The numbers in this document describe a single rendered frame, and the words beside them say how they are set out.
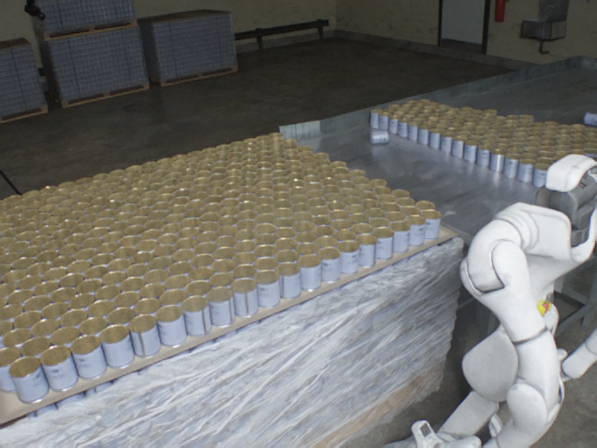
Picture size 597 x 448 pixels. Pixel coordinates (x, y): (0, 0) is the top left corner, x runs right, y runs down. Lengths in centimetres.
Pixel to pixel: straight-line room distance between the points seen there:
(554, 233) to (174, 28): 829
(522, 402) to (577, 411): 168
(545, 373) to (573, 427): 164
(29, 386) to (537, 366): 105
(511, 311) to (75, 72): 808
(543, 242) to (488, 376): 43
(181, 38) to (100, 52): 134
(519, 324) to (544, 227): 21
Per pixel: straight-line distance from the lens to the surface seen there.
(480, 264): 107
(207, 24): 929
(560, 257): 120
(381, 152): 250
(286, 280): 141
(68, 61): 867
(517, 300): 107
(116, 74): 888
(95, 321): 137
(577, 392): 293
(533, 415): 118
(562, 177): 116
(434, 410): 267
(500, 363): 140
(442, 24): 1036
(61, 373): 128
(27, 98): 860
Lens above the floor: 198
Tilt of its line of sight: 28 degrees down
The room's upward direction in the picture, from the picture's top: 4 degrees counter-clockwise
